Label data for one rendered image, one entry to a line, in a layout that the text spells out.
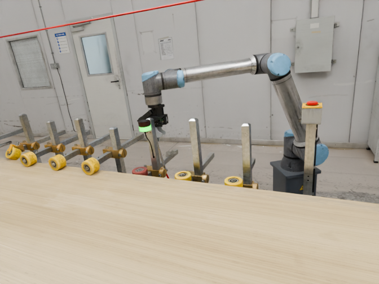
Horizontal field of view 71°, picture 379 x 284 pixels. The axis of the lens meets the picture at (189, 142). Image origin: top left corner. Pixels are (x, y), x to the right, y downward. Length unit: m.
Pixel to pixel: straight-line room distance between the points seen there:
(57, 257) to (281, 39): 3.45
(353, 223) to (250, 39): 3.15
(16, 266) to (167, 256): 0.47
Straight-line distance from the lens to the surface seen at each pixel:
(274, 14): 3.84
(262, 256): 0.84
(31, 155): 1.85
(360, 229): 1.00
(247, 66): 1.63
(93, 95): 5.19
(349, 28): 3.85
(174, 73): 1.40
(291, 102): 1.62
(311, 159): 1.19
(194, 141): 1.28
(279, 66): 1.53
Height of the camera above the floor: 1.48
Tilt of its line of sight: 19 degrees down
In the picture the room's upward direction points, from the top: 6 degrees counter-clockwise
